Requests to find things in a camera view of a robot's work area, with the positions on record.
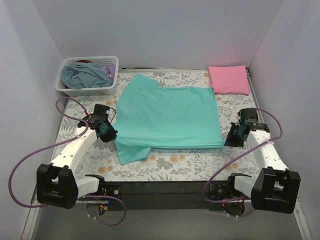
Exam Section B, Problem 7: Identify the teal t-shirt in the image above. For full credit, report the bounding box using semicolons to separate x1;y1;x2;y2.
114;74;225;165

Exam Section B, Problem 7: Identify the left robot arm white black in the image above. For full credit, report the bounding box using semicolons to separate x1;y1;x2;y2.
36;104;117;209

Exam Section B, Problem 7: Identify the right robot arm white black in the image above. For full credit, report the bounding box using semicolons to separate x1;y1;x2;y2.
225;108;301;214

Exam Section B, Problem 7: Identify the floral patterned table mat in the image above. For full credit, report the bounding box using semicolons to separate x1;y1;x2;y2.
57;69;260;182

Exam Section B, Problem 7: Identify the white plastic laundry basket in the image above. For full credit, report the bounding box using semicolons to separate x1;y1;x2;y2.
55;56;119;96

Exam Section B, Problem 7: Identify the folded pink t-shirt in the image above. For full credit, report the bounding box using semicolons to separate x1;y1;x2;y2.
208;65;250;96

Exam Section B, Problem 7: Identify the lilac t-shirt in basket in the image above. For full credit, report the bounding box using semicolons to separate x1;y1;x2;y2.
98;63;116;86

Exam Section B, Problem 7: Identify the grey-blue t-shirt in basket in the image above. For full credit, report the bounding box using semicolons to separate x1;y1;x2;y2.
60;63;110;89

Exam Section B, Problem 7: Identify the dark red garment in basket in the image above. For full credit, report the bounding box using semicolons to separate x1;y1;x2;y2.
75;60;92;64

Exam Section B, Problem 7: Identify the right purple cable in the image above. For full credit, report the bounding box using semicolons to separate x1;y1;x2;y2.
203;107;284;218

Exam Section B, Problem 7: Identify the purple cable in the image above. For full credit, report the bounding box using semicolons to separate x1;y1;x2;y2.
203;107;284;218
8;97;126;227

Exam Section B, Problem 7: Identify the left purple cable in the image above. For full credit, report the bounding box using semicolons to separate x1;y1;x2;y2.
8;97;126;227

